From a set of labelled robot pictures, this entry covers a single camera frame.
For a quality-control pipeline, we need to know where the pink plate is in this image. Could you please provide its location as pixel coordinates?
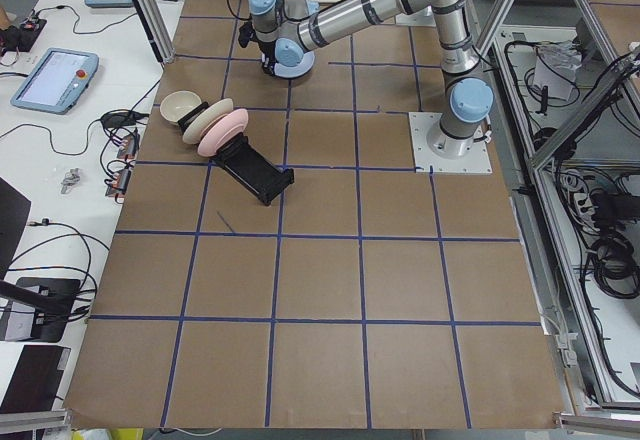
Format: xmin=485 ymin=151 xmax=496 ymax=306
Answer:
xmin=197 ymin=108 xmax=249 ymax=157

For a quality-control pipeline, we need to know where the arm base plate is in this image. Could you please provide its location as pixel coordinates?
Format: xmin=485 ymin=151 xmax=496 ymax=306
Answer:
xmin=395 ymin=6 xmax=436 ymax=28
xmin=408 ymin=112 xmax=493 ymax=175

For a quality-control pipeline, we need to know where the cream bowl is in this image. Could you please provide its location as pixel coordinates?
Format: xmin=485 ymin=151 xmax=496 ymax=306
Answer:
xmin=160 ymin=90 xmax=202 ymax=125

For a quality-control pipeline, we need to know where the light blue plate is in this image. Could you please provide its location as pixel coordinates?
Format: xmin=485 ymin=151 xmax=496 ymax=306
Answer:
xmin=274 ymin=51 xmax=315 ymax=79

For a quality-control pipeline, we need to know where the near teach pendant tablet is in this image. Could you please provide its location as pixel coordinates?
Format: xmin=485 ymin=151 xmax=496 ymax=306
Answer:
xmin=10 ymin=48 xmax=100 ymax=115

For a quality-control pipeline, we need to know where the metal clamp piece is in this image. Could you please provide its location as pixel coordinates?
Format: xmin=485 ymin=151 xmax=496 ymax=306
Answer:
xmin=60 ymin=168 xmax=85 ymax=195

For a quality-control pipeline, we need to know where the cream plate in rack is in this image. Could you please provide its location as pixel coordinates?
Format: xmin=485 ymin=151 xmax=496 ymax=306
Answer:
xmin=182 ymin=98 xmax=234 ymax=145

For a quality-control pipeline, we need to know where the black dish rack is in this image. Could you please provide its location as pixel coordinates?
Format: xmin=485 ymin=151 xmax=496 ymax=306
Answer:
xmin=178 ymin=102 xmax=294 ymax=205

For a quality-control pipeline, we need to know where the aluminium frame post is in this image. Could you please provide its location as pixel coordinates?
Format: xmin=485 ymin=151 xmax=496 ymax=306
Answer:
xmin=131 ymin=0 xmax=175 ymax=65

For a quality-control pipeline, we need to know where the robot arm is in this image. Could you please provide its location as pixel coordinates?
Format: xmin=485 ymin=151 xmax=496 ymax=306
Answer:
xmin=239 ymin=0 xmax=494 ymax=159

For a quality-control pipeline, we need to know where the black monitor stand base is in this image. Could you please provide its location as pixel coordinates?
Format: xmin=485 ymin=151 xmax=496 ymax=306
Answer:
xmin=1 ymin=277 xmax=80 ymax=343

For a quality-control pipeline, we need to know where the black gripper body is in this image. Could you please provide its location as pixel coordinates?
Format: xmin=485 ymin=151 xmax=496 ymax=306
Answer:
xmin=251 ymin=29 xmax=276 ymax=60

